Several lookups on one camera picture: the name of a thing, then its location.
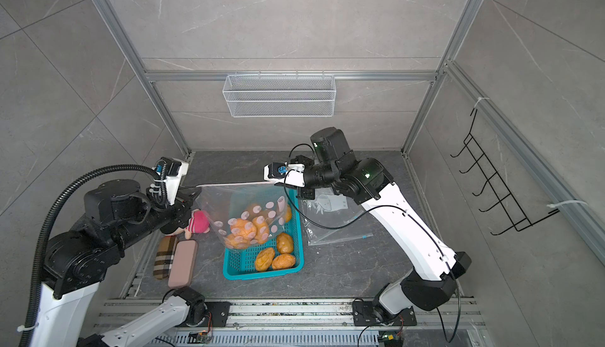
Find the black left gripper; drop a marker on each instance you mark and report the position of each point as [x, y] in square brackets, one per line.
[183, 204]

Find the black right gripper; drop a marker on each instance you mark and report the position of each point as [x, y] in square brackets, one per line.
[306, 193]

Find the yellow potato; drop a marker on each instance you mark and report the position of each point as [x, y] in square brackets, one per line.
[287, 216]
[242, 227]
[264, 259]

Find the wrinkled brown potato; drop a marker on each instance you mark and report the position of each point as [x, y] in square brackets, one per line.
[236, 242]

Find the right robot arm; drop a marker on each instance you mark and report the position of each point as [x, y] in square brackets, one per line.
[432, 280]

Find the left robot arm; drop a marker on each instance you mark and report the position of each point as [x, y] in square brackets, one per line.
[68, 268]

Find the clear plastic bag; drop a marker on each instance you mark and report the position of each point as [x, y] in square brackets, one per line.
[326, 219]

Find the pink plush doll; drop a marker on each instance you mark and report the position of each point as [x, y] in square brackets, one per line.
[198, 223]

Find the plaid fabric pouch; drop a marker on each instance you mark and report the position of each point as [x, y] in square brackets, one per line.
[164, 257]

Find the pink rectangular case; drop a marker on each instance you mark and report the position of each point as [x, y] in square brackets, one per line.
[183, 264]

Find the smooth brown potato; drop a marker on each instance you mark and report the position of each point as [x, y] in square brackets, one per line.
[285, 243]

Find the teal plastic basket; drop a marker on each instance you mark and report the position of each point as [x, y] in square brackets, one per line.
[240, 264]

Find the wrinkled orange potato bottom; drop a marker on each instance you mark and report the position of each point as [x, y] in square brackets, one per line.
[283, 261]

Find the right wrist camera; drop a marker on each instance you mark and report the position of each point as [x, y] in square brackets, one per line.
[289, 175]

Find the white mesh wall basket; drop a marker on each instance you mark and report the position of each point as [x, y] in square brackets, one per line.
[264, 95]

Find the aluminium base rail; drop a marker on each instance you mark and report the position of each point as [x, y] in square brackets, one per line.
[329, 322]

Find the black wire hook rack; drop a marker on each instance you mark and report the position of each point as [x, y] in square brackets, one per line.
[495, 183]

